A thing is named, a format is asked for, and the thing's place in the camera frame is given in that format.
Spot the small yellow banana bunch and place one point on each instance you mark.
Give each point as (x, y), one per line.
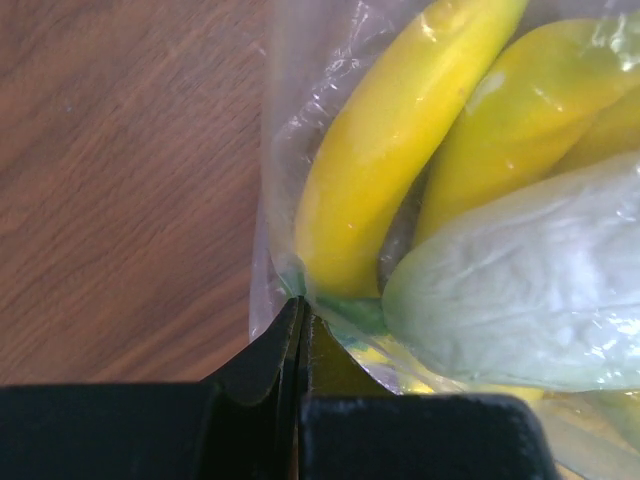
(538, 98)

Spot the yellow fake banana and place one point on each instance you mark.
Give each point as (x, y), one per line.
(386, 132)

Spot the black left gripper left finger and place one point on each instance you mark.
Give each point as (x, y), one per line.
(236, 423)

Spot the pale white-green fake vegetable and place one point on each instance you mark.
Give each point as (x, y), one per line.
(539, 288)

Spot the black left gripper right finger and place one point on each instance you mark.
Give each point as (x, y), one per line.
(350, 427)

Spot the clear zip top bag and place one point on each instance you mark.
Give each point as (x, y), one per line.
(319, 53)

